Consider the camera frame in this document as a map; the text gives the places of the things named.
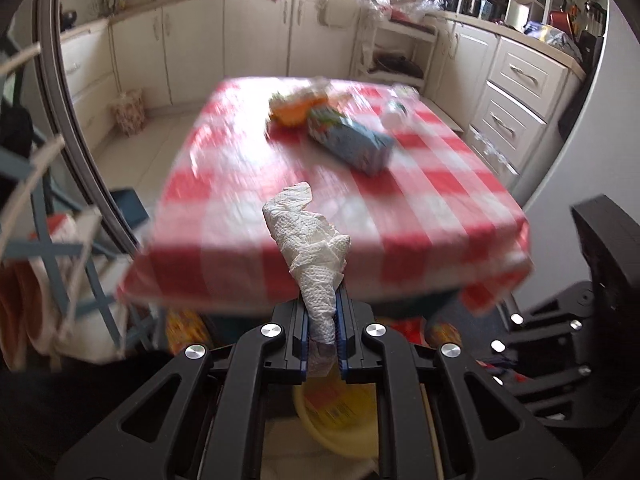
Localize blue juice carton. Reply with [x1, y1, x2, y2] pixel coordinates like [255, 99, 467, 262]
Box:
[306, 106, 396, 177]

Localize clear plastic bottle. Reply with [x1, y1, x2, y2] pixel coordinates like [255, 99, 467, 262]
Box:
[381, 85, 420, 131]

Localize cream drawer cabinet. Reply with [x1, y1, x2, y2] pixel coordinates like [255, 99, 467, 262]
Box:
[440, 15, 586, 196]

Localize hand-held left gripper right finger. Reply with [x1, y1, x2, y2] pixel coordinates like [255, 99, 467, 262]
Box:
[336, 287, 583, 480]

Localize white and blue drying rack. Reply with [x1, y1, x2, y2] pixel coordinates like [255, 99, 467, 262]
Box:
[0, 42, 151, 361]

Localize white paper towel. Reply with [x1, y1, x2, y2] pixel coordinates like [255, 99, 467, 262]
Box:
[262, 181, 352, 378]

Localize blue plastic stool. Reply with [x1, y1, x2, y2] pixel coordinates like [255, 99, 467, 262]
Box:
[107, 187, 151, 226]

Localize red checked tablecloth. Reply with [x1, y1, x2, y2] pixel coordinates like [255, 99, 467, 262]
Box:
[116, 76, 532, 317]

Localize colourful snack wrapper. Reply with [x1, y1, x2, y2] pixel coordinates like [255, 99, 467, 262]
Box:
[302, 382, 376, 428]

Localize white shelf rack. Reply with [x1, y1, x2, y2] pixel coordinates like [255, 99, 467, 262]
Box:
[352, 20, 438, 91]

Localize black wok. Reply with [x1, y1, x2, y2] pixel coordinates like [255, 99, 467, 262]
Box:
[372, 52, 426, 78]

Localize clear plastic bag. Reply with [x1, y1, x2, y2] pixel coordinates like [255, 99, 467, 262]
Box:
[270, 77, 353, 111]

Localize white canister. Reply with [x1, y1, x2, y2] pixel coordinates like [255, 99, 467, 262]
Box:
[506, 0, 533, 28]

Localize peach cloth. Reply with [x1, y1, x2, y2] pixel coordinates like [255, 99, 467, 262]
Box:
[0, 260, 36, 371]

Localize white cloth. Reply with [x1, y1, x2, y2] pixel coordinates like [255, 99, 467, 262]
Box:
[50, 210, 128, 363]

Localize orange peel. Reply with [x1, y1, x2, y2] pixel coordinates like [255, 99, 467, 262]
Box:
[267, 92, 321, 128]

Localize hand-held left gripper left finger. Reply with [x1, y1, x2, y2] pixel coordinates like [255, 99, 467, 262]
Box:
[62, 300, 308, 480]

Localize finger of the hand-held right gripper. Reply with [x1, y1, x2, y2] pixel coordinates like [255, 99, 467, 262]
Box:
[504, 282, 608, 346]
[480, 337, 598, 423]

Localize cream kitchen base cabinets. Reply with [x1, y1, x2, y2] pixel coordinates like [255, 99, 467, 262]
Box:
[60, 0, 381, 126]

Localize floral basket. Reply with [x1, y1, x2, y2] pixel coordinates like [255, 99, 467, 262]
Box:
[110, 89, 147, 137]

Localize blue packet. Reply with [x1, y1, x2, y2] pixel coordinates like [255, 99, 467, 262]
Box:
[525, 20, 583, 58]

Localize yellow plastic basin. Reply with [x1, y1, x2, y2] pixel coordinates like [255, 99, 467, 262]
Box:
[292, 380, 381, 461]

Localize grey sliding door frame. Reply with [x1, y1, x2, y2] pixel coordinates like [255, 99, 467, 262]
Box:
[32, 0, 146, 256]

